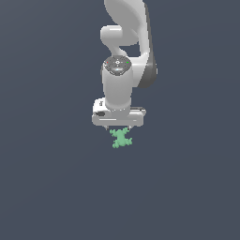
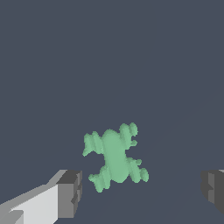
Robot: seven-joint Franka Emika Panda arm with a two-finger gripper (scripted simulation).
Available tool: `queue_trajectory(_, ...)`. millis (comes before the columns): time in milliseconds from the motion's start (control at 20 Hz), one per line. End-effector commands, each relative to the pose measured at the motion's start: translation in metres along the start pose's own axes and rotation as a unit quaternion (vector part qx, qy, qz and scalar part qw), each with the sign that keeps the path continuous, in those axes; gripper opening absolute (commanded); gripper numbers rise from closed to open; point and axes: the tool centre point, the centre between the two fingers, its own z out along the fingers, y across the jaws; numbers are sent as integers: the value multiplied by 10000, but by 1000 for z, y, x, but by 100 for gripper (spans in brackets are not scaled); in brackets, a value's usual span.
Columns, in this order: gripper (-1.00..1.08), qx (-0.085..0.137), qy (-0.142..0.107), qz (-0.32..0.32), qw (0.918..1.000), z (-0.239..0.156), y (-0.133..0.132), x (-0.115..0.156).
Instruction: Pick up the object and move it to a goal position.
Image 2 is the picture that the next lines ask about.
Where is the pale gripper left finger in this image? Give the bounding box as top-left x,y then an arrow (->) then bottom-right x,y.
0,169 -> 83,224

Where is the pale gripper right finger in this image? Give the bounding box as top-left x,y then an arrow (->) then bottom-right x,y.
200,169 -> 224,216

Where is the green frog toy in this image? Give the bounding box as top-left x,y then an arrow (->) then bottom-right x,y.
81,122 -> 150,193

